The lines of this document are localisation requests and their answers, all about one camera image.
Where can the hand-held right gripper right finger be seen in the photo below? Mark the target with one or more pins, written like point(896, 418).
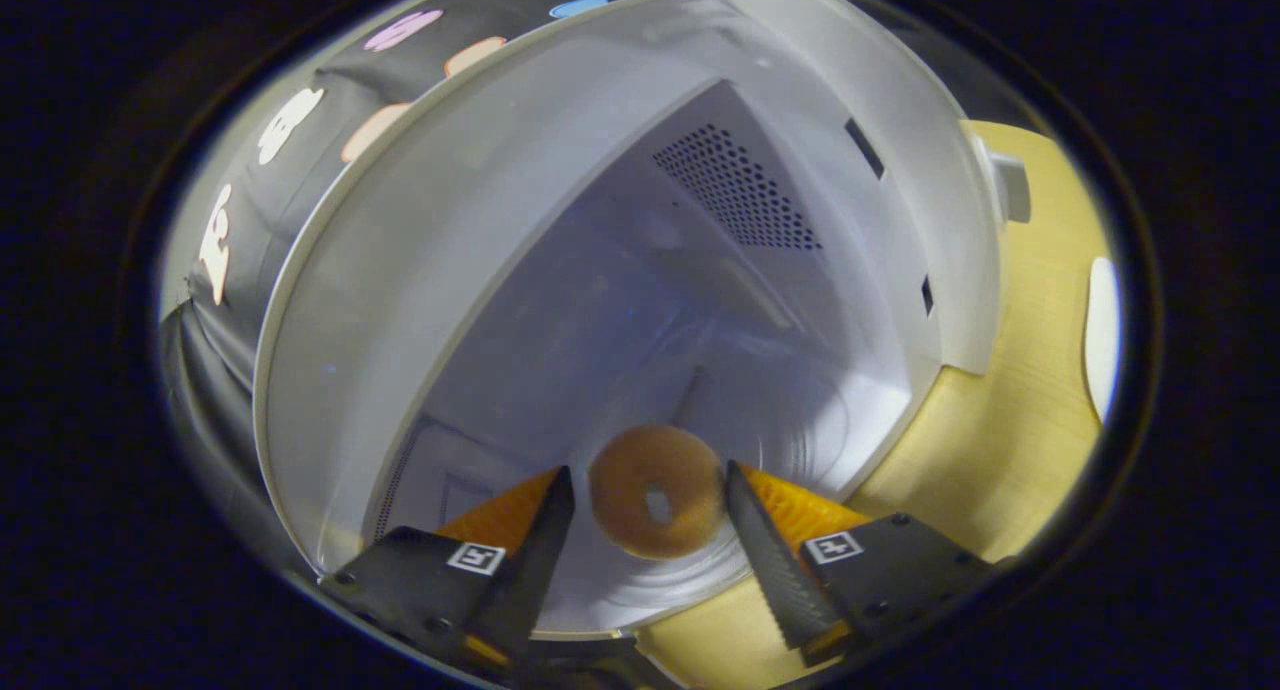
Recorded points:
point(775, 570)

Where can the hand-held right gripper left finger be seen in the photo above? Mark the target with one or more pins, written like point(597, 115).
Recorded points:
point(530, 580)

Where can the brown bagel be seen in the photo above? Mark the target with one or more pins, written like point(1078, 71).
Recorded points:
point(630, 500)

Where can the white microwave oven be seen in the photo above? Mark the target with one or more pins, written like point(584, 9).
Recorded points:
point(400, 270)

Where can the white square plate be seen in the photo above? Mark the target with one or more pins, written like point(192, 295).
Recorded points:
point(1102, 340)

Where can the black backdrop cloth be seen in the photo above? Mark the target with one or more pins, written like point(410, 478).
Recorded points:
point(340, 75)

